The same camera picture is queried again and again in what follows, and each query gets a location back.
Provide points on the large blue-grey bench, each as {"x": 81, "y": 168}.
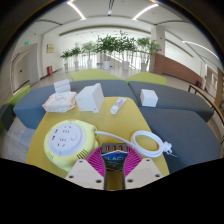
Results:
{"x": 30, "y": 106}

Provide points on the green upholstered bench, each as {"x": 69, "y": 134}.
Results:
{"x": 93, "y": 74}
{"x": 146, "y": 78}

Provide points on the stack of white tissue packs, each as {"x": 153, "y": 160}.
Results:
{"x": 62, "y": 86}

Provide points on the green exit sign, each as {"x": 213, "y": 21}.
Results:
{"x": 26, "y": 42}

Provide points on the black-framed wooden bench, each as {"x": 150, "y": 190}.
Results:
{"x": 200, "y": 89}

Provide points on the group of ceiling lights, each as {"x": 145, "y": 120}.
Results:
{"x": 76, "y": 10}

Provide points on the dark grey cube stool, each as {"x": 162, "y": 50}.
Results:
{"x": 6, "y": 116}

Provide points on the framed wall picture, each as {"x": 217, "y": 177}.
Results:
{"x": 50, "y": 48}

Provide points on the dark charger with blue label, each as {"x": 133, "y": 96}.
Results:
{"x": 114, "y": 158}

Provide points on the red fire extinguisher box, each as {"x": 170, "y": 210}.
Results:
{"x": 49, "y": 70}

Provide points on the white cream tube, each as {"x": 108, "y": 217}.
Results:
{"x": 117, "y": 106}

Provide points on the long green bench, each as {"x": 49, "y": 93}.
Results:
{"x": 18, "y": 95}

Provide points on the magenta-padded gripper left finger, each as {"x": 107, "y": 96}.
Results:
{"x": 83, "y": 173}

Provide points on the white tissue box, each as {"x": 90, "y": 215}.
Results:
{"x": 88, "y": 99}

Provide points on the round yellow-green power strip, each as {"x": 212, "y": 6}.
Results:
{"x": 66, "y": 140}

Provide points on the grey upholstered bench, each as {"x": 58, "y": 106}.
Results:
{"x": 180, "y": 96}
{"x": 186, "y": 136}

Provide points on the wet wipes pack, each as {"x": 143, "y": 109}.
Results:
{"x": 60, "y": 101}

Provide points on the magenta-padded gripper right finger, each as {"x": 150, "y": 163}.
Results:
{"x": 145, "y": 171}

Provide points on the group of potted plants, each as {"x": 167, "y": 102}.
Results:
{"x": 106, "y": 45}

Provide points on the small white cube box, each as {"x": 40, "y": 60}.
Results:
{"x": 148, "y": 98}

